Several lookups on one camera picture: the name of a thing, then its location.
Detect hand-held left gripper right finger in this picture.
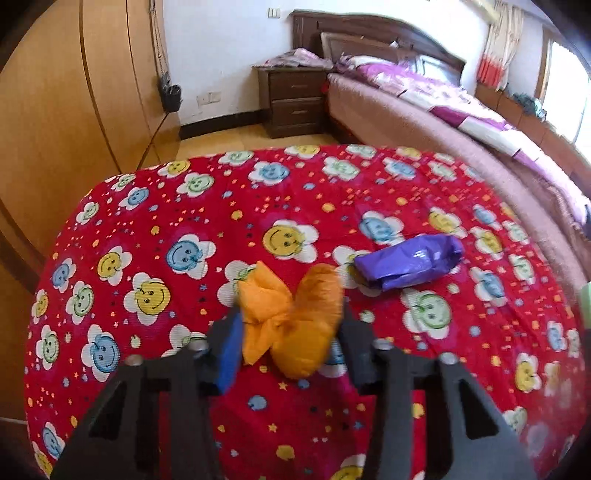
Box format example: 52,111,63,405
339,307,539,480

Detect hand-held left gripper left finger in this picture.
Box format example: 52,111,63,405
50,307,245,480

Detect orange plastic bag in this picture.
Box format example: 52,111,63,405
238,261,345,380

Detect purple plastic bag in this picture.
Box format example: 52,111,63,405
355,234,464,291

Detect red smiley flower printed blanket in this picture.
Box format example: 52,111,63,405
25,144,591,480

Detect bed with purple bedding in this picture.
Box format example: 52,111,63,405
325,55,591,305

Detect dark wooden nightstand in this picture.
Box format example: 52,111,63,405
252,65,333,139

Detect purple patchwork quilt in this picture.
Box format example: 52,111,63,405
335,54,591,222

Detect wooden window cabinet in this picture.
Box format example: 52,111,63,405
475,83,591,185

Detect wooden wardrobe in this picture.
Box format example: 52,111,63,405
0,0,183,416

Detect pink clothes pile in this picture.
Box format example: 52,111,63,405
265,47,333,70

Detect blue clothes pile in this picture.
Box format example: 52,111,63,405
512,92,548,118

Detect dark wooden headboard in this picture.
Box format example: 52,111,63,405
291,9,466,86

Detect window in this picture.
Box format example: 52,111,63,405
536,28,591,144

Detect red and cream curtain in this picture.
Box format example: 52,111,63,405
478,0,525,90

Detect black wall pouch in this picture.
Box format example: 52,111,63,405
159,74,182,112

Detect hanging cord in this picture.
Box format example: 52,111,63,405
148,0,171,79

